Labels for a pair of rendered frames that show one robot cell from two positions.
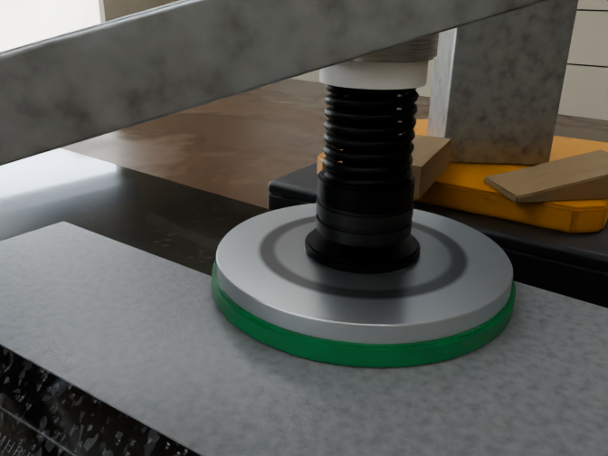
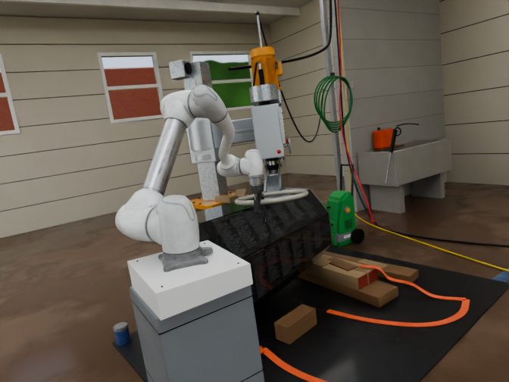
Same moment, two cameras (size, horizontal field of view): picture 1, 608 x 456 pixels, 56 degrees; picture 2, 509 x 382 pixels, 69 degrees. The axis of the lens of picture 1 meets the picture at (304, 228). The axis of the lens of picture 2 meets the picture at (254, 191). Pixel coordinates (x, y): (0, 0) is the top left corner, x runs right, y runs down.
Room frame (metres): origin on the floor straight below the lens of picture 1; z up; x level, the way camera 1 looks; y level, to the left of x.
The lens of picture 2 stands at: (-0.45, 2.89, 1.42)
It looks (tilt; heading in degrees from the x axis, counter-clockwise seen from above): 10 degrees down; 289
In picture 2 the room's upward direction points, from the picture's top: 8 degrees counter-clockwise
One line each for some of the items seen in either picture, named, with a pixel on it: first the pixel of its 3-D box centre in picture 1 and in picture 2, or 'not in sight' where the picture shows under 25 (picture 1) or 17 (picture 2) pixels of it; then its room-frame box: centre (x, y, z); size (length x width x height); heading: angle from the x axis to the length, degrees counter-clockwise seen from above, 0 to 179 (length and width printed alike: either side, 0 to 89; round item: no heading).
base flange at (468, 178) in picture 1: (480, 159); (216, 199); (1.08, -0.34, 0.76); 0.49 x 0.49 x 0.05; 57
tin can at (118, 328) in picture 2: not in sight; (122, 333); (1.40, 0.90, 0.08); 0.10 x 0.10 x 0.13
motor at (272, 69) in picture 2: not in sight; (266, 70); (0.52, -0.69, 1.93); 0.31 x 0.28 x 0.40; 13
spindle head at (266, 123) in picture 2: not in sight; (269, 133); (0.40, -0.12, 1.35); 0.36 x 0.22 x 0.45; 103
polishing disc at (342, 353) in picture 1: (361, 261); not in sight; (0.39, -0.04, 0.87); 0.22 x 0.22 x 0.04
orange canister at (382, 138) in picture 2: not in sight; (386, 137); (-0.57, -2.89, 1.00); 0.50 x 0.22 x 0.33; 50
